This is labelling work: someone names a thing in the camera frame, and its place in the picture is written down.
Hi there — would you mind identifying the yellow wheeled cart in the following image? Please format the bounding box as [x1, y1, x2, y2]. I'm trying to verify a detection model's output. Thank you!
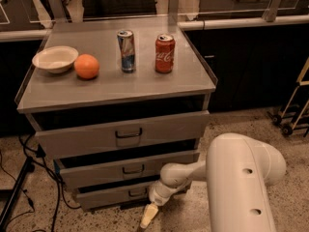
[267, 57, 309, 136]

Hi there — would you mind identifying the white bowl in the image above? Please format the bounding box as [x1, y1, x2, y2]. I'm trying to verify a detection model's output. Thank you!
[32, 46, 78, 73]

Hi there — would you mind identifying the grey drawer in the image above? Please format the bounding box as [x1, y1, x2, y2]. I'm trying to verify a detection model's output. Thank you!
[60, 150, 200, 189]
[76, 175, 159, 211]
[36, 110, 209, 159]

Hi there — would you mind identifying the grey drawer cabinet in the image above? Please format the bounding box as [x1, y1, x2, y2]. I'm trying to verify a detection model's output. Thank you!
[14, 15, 218, 213]

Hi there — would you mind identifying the black floor cable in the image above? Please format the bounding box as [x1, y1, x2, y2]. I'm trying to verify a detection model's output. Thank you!
[0, 133, 81, 232]

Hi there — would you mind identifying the grey bottom drawer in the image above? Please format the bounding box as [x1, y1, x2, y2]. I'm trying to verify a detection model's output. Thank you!
[76, 175, 159, 211]

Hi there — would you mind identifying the orange fruit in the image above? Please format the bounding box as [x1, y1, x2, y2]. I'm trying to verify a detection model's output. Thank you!
[74, 54, 99, 79]

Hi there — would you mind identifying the grey top drawer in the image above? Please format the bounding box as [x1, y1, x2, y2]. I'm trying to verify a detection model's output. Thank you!
[36, 110, 209, 159]

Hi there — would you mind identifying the red cola can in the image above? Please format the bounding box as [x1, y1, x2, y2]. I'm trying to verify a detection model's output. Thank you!
[155, 34, 176, 73]

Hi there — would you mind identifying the grey middle drawer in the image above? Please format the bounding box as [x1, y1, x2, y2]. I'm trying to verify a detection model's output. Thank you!
[60, 150, 200, 189]

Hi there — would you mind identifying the black tripod leg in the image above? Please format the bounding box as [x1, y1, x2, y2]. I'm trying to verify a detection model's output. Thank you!
[0, 157, 34, 232]

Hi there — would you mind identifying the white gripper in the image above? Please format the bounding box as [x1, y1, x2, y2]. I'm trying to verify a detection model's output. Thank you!
[140, 180, 188, 229]

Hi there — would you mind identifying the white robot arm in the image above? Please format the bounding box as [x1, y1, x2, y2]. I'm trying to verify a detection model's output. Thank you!
[140, 133, 287, 232]

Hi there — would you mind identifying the blue silver drink can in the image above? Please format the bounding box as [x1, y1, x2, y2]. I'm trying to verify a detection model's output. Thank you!
[117, 30, 135, 73]

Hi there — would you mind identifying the white counter rail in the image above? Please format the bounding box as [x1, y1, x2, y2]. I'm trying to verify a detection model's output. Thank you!
[0, 15, 309, 43]

